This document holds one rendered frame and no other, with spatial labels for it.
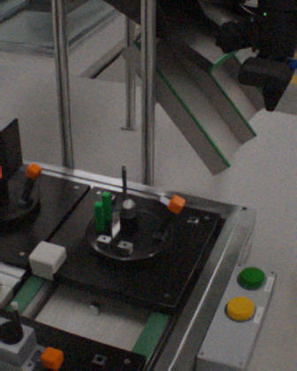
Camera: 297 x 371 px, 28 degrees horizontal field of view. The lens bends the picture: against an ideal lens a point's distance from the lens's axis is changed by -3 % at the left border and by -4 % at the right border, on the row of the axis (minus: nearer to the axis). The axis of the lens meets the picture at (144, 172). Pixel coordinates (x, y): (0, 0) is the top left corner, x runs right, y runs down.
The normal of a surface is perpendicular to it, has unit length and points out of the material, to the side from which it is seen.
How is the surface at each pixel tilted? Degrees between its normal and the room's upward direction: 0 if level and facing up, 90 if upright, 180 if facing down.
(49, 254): 0
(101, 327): 0
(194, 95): 45
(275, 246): 0
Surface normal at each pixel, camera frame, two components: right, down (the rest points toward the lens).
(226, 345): 0.00, -0.83
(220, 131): 0.61, -0.39
